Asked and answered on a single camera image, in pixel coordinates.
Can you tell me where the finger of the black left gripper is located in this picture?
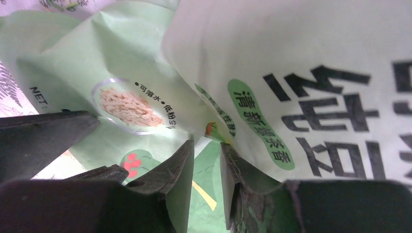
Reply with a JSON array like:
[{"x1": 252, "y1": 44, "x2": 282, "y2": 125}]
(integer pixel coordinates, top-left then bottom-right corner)
[
  {"x1": 0, "y1": 111, "x2": 100, "y2": 183},
  {"x1": 64, "y1": 165, "x2": 129, "y2": 185}
]

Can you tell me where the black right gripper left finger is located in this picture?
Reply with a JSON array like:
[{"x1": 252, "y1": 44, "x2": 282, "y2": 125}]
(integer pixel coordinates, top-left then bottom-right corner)
[{"x1": 127, "y1": 140, "x2": 194, "y2": 233}]

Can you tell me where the floral patterned mat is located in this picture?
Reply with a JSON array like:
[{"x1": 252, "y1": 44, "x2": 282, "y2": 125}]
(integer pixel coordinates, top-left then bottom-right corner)
[{"x1": 0, "y1": 0, "x2": 86, "y2": 179}]

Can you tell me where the green cat litter bag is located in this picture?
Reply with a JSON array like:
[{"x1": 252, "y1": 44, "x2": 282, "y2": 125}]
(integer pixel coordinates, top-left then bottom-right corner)
[{"x1": 0, "y1": 0, "x2": 412, "y2": 233}]

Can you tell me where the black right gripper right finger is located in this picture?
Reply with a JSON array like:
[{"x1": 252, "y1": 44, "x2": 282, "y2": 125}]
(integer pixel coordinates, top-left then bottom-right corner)
[{"x1": 220, "y1": 143, "x2": 290, "y2": 233}]

